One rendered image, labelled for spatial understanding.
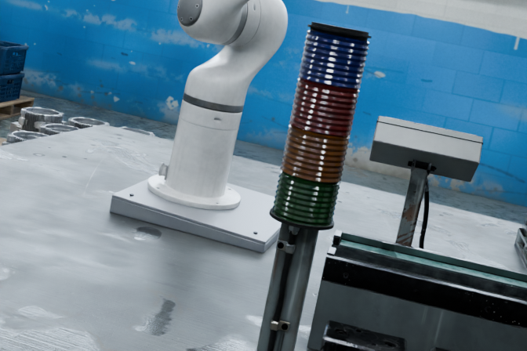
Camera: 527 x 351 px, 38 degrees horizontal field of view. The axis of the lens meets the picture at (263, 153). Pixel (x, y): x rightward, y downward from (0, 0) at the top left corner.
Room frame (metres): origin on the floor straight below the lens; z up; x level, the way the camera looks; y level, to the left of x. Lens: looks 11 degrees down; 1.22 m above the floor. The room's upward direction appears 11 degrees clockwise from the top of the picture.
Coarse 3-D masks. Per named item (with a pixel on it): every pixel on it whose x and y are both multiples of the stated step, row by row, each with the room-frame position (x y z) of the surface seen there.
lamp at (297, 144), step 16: (288, 144) 0.71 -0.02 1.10; (304, 144) 0.70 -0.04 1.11; (320, 144) 0.70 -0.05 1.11; (336, 144) 0.70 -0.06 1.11; (288, 160) 0.71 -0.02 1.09; (304, 160) 0.70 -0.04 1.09; (320, 160) 0.70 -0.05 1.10; (336, 160) 0.70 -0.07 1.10; (304, 176) 0.70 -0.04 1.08; (320, 176) 0.70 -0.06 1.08; (336, 176) 0.71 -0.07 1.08
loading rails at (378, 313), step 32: (352, 256) 1.04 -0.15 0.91; (384, 256) 1.04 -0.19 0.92; (416, 256) 1.06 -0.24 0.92; (448, 256) 1.05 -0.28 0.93; (320, 288) 0.95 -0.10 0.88; (352, 288) 0.94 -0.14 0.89; (384, 288) 0.94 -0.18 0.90; (416, 288) 0.93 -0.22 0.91; (448, 288) 0.92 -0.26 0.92; (480, 288) 1.02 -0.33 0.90; (512, 288) 1.01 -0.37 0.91; (320, 320) 0.95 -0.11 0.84; (352, 320) 0.94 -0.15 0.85; (384, 320) 0.93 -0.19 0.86; (416, 320) 0.93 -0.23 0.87; (448, 320) 0.92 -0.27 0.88; (480, 320) 0.92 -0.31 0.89; (512, 320) 0.91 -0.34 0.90
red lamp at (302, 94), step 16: (304, 80) 0.71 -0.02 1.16; (304, 96) 0.71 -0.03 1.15; (320, 96) 0.70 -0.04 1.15; (336, 96) 0.70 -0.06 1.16; (352, 96) 0.71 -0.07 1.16; (304, 112) 0.70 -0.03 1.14; (320, 112) 0.70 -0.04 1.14; (336, 112) 0.70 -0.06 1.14; (352, 112) 0.71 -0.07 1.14; (304, 128) 0.70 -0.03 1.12; (320, 128) 0.70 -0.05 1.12; (336, 128) 0.70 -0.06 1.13
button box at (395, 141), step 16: (384, 128) 1.23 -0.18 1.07; (400, 128) 1.23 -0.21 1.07; (416, 128) 1.23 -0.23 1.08; (432, 128) 1.23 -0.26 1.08; (384, 144) 1.22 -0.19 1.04; (400, 144) 1.21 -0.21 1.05; (416, 144) 1.21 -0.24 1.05; (432, 144) 1.21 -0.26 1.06; (448, 144) 1.21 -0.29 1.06; (464, 144) 1.21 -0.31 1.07; (480, 144) 1.21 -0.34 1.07; (384, 160) 1.26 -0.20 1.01; (400, 160) 1.25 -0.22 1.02; (416, 160) 1.23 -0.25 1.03; (432, 160) 1.22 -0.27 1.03; (448, 160) 1.21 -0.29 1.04; (464, 160) 1.20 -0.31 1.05; (448, 176) 1.25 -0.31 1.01; (464, 176) 1.24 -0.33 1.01
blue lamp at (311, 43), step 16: (304, 48) 0.72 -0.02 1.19; (320, 48) 0.70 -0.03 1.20; (336, 48) 0.70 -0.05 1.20; (352, 48) 0.70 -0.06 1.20; (368, 48) 0.72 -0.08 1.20; (304, 64) 0.71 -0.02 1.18; (320, 64) 0.70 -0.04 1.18; (336, 64) 0.70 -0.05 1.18; (352, 64) 0.70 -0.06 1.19; (320, 80) 0.70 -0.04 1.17; (336, 80) 0.70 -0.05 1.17; (352, 80) 0.70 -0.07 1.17
